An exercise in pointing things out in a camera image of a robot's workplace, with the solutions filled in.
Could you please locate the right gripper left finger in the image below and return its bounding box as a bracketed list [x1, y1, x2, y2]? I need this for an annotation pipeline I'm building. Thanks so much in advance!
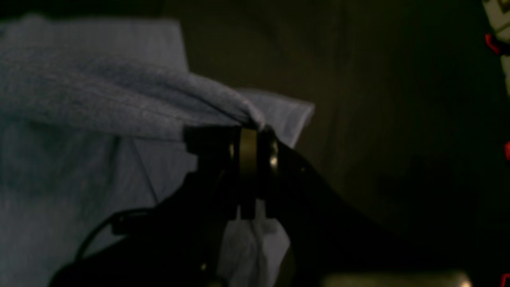
[229, 128, 257, 220]

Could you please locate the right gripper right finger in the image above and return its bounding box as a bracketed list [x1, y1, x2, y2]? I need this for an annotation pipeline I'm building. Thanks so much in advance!
[257, 127, 279, 218]

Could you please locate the black table cloth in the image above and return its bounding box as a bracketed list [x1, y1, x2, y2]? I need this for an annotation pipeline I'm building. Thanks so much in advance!
[162, 0, 509, 287]

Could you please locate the blue grey t-shirt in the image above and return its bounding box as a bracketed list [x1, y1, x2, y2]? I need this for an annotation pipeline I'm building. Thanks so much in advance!
[1, 15, 314, 287]

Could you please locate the orange black clamp far right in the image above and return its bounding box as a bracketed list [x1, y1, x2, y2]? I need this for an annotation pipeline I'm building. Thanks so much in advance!
[484, 34, 502, 56]

